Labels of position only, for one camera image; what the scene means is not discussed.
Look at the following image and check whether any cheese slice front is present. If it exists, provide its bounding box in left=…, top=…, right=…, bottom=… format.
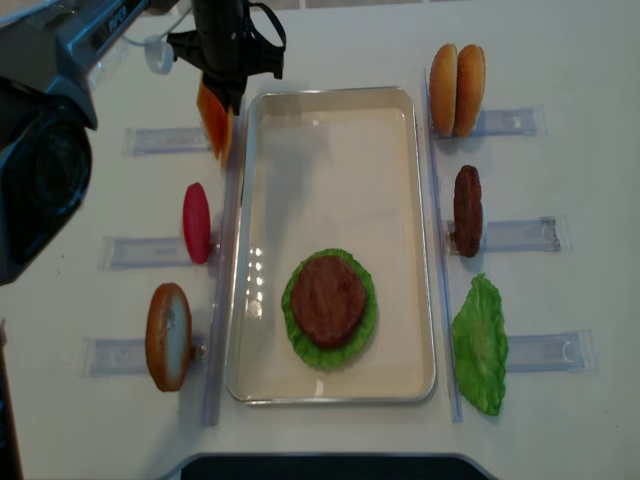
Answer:
left=196, top=80, right=234, bottom=169

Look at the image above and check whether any bun half near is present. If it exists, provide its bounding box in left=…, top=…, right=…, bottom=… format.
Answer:
left=453, top=44, right=486, bottom=138

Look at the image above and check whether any upright meat patty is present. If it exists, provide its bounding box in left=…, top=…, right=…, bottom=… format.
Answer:
left=454, top=165, right=483, bottom=258

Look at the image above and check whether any white rectangular tray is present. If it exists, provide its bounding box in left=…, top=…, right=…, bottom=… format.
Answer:
left=226, top=87, right=436, bottom=405

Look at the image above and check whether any left clear acrylic rack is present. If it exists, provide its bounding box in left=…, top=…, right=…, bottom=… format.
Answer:
left=81, top=106, right=248, bottom=425

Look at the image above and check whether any upright bun left side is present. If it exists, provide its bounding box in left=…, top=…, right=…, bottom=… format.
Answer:
left=145, top=283, right=192, bottom=392

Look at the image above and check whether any bun half far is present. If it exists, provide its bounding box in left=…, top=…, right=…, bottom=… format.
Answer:
left=429, top=43, right=457, bottom=137

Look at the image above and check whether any clear acrylic rack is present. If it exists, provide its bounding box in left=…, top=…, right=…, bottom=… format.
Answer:
left=81, top=106, right=248, bottom=425
left=422, top=77, right=598, bottom=423

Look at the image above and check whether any upright lettuce leaf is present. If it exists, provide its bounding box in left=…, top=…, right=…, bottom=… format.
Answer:
left=452, top=273, right=509, bottom=416

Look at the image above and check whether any meat patty on tray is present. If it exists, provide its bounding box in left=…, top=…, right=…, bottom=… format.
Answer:
left=290, top=254, right=368, bottom=349

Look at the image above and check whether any bun half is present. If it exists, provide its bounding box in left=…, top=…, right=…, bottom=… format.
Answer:
left=453, top=44, right=486, bottom=138
left=429, top=43, right=457, bottom=137

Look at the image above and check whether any lettuce leaf on tray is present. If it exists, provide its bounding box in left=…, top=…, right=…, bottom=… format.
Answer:
left=281, top=248, right=378, bottom=371

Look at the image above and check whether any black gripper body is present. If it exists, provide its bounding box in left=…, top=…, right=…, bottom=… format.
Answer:
left=167, top=0, right=286, bottom=82

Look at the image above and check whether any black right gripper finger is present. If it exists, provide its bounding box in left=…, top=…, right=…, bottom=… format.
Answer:
left=226, top=82, right=246, bottom=116

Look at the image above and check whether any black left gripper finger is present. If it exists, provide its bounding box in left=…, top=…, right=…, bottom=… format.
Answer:
left=201, top=73, right=226, bottom=100

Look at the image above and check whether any robot arm silver black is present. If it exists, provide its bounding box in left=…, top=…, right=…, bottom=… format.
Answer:
left=1, top=0, right=286, bottom=284

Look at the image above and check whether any red tomato slice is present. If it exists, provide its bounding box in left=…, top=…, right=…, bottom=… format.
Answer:
left=182, top=183, right=212, bottom=264

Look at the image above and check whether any white cable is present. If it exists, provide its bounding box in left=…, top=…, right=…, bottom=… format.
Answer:
left=119, top=9, right=196, bottom=74

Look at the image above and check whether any right clear acrylic rack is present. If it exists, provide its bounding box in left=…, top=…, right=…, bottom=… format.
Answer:
left=422, top=77, right=598, bottom=423

